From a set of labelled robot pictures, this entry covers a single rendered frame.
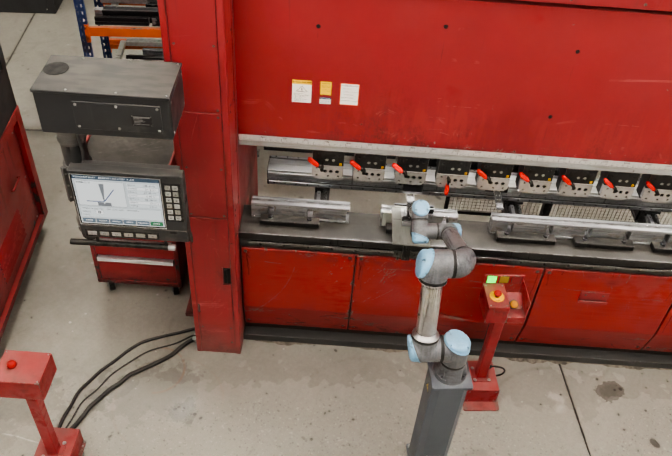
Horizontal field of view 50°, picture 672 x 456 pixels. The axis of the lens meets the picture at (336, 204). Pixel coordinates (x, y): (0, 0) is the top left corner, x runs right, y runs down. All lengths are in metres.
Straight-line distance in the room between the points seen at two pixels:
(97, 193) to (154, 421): 1.49
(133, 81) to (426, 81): 1.23
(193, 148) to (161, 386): 1.50
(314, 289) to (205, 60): 1.50
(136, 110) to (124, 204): 0.46
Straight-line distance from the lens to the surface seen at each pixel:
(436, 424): 3.50
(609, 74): 3.32
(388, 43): 3.09
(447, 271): 2.87
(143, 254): 4.30
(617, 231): 3.95
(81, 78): 2.84
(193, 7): 2.87
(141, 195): 2.97
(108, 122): 2.81
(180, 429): 4.01
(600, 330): 4.32
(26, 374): 3.36
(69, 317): 4.58
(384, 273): 3.80
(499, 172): 3.53
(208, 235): 3.56
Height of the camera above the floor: 3.41
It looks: 42 degrees down
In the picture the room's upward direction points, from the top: 4 degrees clockwise
